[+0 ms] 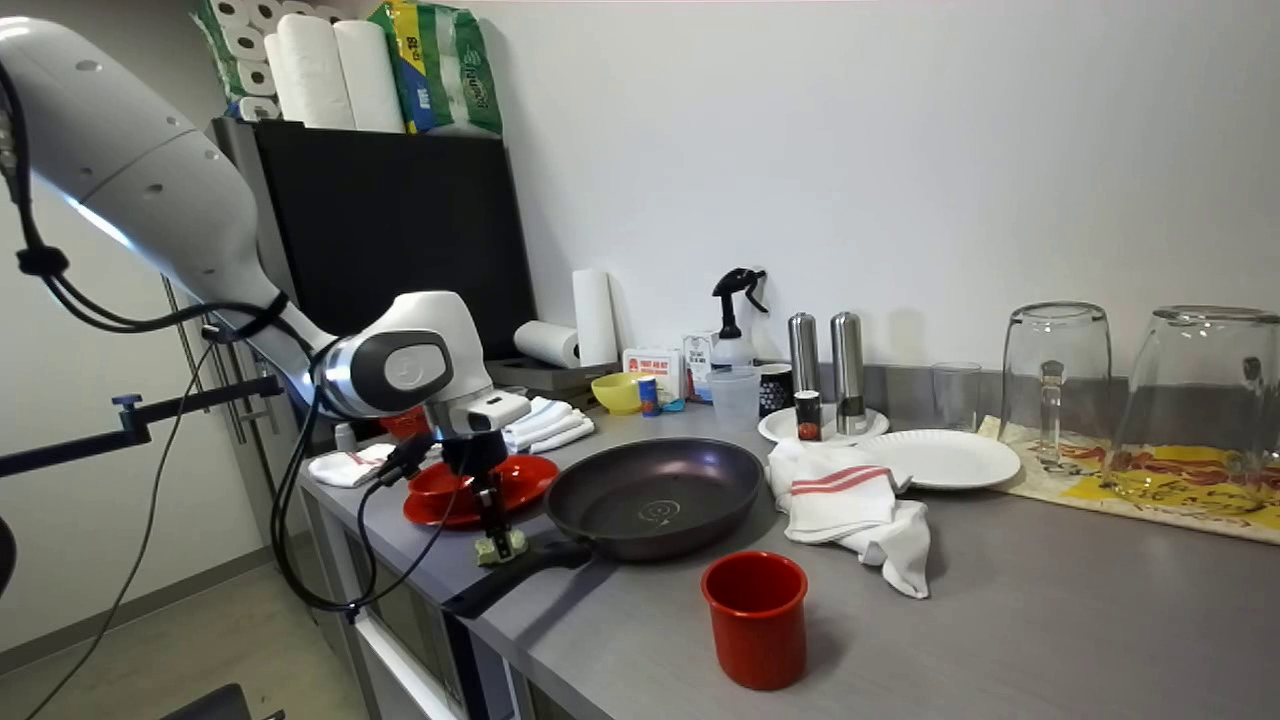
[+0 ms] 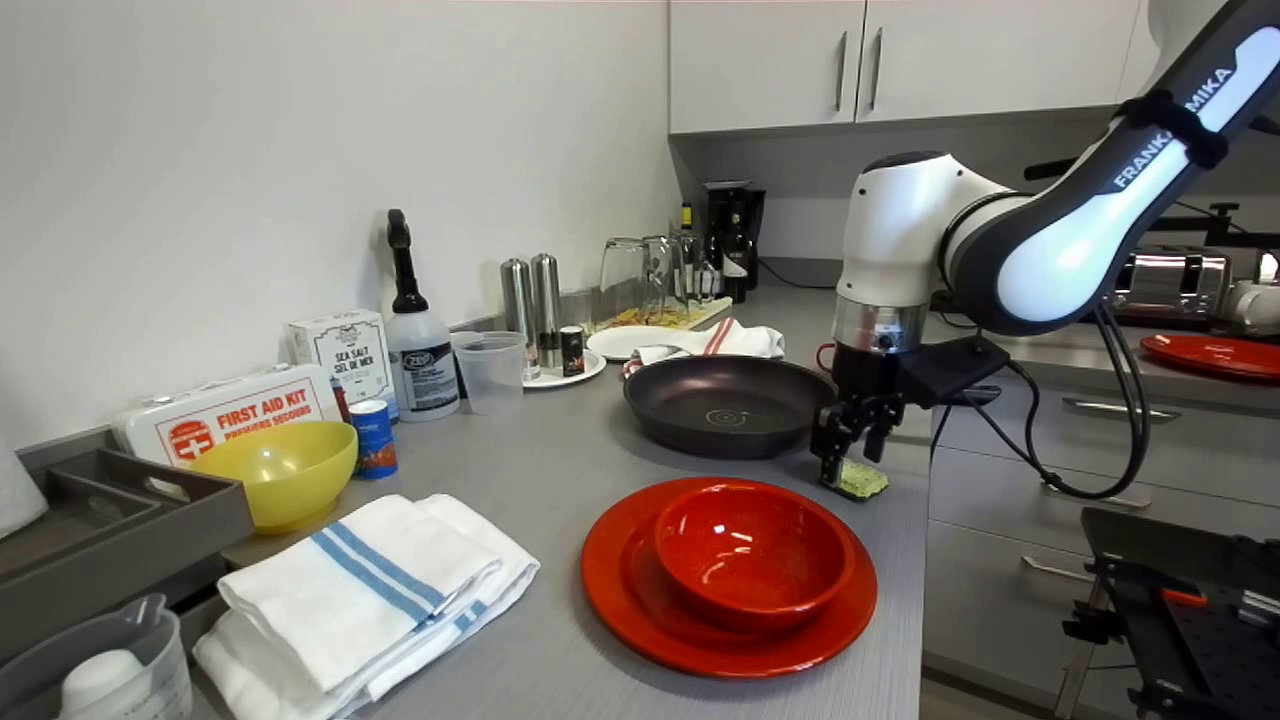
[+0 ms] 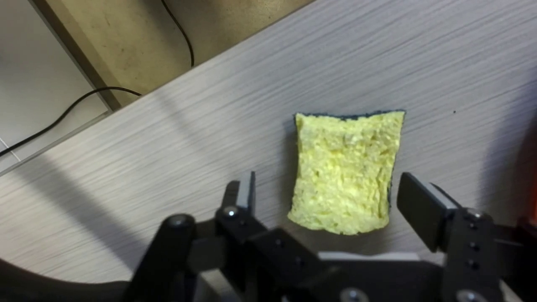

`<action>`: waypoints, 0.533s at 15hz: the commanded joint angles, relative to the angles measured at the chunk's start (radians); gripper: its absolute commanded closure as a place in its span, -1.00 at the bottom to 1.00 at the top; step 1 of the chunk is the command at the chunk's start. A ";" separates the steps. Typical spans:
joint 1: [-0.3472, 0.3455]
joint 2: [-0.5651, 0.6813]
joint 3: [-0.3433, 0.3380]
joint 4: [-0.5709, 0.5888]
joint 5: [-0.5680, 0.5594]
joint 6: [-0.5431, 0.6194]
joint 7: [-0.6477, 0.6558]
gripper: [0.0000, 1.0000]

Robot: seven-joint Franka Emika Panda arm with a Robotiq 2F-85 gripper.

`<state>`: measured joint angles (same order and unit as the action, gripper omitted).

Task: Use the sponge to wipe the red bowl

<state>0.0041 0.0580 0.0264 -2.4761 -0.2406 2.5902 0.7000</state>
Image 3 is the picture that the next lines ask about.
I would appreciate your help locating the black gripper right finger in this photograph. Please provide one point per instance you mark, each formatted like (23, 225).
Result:
(426, 211)

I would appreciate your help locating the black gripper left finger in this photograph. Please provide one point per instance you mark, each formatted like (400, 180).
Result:
(246, 195)

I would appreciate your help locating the yellow sponge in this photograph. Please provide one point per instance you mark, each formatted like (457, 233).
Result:
(347, 173)

